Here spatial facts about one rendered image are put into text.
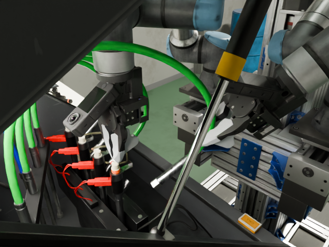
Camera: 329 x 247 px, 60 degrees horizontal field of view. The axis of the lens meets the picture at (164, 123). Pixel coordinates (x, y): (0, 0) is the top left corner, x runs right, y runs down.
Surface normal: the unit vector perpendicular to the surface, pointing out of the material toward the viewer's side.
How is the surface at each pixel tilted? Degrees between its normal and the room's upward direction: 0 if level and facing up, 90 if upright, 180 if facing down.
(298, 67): 63
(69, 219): 0
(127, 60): 90
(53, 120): 90
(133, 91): 90
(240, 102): 48
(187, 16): 101
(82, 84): 90
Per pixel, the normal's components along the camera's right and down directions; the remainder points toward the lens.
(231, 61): -0.30, 0.14
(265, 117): 0.10, 0.68
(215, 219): -0.75, 0.33
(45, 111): 0.66, 0.38
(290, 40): -0.61, -0.37
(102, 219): 0.00, -0.86
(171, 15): -0.26, 0.66
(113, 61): 0.22, 0.50
